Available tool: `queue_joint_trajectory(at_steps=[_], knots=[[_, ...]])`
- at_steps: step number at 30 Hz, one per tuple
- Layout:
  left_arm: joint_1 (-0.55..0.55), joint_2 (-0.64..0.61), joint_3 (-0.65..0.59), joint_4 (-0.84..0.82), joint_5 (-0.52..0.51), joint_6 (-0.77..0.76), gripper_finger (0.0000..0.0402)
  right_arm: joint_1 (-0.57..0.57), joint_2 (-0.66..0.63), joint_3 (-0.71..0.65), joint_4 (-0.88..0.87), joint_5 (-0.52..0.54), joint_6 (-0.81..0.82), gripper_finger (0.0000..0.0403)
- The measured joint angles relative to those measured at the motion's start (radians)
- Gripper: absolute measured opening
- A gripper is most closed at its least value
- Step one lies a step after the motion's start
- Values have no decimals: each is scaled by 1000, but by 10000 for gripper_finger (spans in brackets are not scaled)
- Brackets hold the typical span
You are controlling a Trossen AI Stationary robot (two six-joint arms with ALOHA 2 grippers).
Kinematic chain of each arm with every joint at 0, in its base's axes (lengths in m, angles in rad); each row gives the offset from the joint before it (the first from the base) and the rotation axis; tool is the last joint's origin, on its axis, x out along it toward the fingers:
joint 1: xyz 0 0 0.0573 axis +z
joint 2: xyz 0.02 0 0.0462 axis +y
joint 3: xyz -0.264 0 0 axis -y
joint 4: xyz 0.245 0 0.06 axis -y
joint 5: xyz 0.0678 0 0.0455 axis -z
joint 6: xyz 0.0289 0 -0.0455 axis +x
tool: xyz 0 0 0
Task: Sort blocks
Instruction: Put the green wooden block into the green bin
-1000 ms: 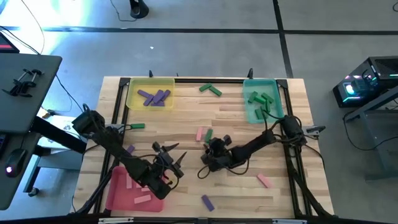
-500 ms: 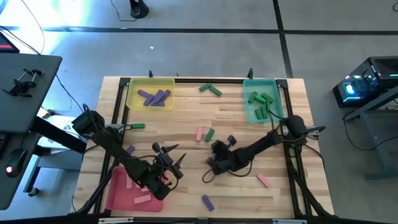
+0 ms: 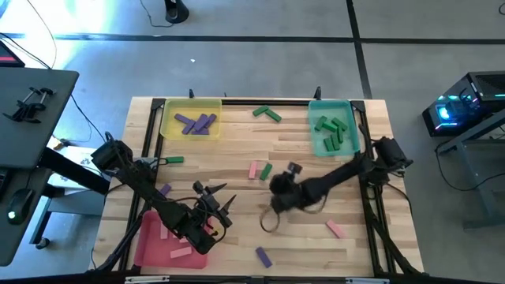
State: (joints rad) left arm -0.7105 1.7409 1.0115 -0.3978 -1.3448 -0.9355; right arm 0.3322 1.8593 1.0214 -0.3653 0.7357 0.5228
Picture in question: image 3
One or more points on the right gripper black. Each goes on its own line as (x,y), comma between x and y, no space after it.
(288,193)

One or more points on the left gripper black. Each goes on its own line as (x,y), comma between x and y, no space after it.
(207,213)

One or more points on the pink wooden block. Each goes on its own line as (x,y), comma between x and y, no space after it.
(335,229)
(253,170)
(181,252)
(183,239)
(164,231)

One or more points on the green wooden block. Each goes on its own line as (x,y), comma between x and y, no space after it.
(340,135)
(320,123)
(330,127)
(260,111)
(174,159)
(273,115)
(340,124)
(335,142)
(266,172)
(328,144)

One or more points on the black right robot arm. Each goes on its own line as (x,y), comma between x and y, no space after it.
(343,175)

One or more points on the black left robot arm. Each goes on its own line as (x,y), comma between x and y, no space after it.
(138,177)

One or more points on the pink translucent plastic bin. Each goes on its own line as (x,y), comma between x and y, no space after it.
(152,252)

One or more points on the yellow translucent plastic bin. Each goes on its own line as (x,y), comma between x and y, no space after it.
(169,132)

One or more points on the teal translucent plastic bin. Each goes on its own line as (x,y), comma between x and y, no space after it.
(351,114)

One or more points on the black table clamp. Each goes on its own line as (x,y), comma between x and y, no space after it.
(191,94)
(318,94)

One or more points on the white printed sheet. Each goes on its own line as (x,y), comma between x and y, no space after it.
(84,155)

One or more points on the black floor stand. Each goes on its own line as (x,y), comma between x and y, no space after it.
(176,12)

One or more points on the black desk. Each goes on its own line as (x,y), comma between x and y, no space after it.
(35,138)

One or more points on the black computer mouse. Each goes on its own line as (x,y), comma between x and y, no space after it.
(19,205)

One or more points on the black desk clamp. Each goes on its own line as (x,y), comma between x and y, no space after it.
(23,114)
(39,105)

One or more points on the black side table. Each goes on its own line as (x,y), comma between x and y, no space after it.
(16,244)

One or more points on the black RGB computer case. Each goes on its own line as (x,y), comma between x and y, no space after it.
(485,90)

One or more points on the laptop with red screen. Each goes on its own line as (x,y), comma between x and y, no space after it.
(10,55)

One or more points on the silver metal bracket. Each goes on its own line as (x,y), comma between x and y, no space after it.
(367,281)
(146,279)

